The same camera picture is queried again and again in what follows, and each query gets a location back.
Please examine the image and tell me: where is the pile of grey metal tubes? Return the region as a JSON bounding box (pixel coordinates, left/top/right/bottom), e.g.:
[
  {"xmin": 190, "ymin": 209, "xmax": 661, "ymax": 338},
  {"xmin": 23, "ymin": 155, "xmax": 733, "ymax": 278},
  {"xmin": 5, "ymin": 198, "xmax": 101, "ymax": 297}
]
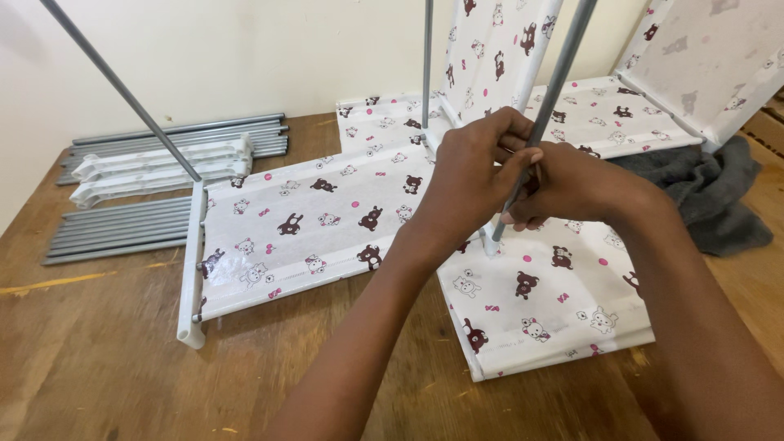
[
  {"xmin": 42, "ymin": 196, "xmax": 193, "ymax": 267},
  {"xmin": 55, "ymin": 113, "xmax": 290, "ymax": 186}
]

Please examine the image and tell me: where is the person's right hand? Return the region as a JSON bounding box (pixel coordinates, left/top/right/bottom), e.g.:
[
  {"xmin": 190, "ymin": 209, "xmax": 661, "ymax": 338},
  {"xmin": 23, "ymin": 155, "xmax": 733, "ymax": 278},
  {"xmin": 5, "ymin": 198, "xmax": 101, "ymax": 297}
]
[{"xmin": 499, "ymin": 144, "xmax": 667, "ymax": 234}]

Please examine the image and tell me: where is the bear print fabric shelf panel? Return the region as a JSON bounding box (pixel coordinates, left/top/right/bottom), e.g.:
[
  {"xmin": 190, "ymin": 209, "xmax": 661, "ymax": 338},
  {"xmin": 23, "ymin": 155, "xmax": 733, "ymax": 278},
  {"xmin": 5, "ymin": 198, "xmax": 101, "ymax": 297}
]
[
  {"xmin": 196, "ymin": 142, "xmax": 437, "ymax": 323},
  {"xmin": 436, "ymin": 217, "xmax": 656, "ymax": 383},
  {"xmin": 440, "ymin": 0, "xmax": 566, "ymax": 126},
  {"xmin": 336, "ymin": 92, "xmax": 451, "ymax": 157},
  {"xmin": 614, "ymin": 0, "xmax": 784, "ymax": 154},
  {"xmin": 521, "ymin": 75, "xmax": 705, "ymax": 161}
]

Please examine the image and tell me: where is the small white plastic pole socket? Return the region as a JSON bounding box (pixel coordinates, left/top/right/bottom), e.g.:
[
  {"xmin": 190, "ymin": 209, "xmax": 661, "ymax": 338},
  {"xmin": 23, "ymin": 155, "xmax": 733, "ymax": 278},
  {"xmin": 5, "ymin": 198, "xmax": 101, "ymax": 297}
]
[
  {"xmin": 423, "ymin": 125, "xmax": 459, "ymax": 158},
  {"xmin": 479, "ymin": 217, "xmax": 504, "ymax": 257}
]

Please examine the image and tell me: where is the brown cardboard box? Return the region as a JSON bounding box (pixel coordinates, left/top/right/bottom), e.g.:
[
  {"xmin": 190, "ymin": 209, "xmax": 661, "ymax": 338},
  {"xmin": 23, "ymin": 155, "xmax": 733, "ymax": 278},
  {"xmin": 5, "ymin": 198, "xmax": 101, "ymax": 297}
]
[{"xmin": 740, "ymin": 89, "xmax": 784, "ymax": 161}]

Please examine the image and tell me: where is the grey cloth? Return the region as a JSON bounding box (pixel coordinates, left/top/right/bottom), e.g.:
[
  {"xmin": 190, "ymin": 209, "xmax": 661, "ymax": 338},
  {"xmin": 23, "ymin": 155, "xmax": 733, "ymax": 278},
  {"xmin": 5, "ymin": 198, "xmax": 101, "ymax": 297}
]
[{"xmin": 606, "ymin": 135, "xmax": 774, "ymax": 258}]

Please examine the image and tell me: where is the grey metal pole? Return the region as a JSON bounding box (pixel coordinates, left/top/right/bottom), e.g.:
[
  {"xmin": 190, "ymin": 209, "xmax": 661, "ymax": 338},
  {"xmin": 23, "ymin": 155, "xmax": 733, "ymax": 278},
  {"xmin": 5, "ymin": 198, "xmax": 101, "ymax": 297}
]
[
  {"xmin": 490, "ymin": 0, "xmax": 600, "ymax": 244},
  {"xmin": 40, "ymin": 0, "xmax": 203, "ymax": 183},
  {"xmin": 421, "ymin": 0, "xmax": 434, "ymax": 131}
]

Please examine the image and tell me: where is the person's left hand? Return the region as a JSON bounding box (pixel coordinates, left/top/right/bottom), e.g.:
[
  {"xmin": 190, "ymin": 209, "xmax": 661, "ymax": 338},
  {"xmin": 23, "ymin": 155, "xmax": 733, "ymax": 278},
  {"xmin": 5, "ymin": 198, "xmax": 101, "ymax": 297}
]
[{"xmin": 407, "ymin": 107, "xmax": 545, "ymax": 247}]

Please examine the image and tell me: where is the long white plastic connector bar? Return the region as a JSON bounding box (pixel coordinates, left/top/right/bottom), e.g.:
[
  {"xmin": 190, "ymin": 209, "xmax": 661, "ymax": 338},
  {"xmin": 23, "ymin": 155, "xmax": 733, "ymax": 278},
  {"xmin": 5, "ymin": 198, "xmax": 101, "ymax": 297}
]
[{"xmin": 176, "ymin": 179, "xmax": 209, "ymax": 350}]

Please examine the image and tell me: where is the loose white plastic connector bar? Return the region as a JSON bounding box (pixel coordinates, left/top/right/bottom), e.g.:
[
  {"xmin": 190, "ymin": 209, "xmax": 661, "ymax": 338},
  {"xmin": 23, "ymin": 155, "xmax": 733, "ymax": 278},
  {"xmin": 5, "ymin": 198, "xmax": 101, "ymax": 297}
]
[
  {"xmin": 71, "ymin": 134, "xmax": 255, "ymax": 182},
  {"xmin": 69, "ymin": 158, "xmax": 253, "ymax": 210}
]

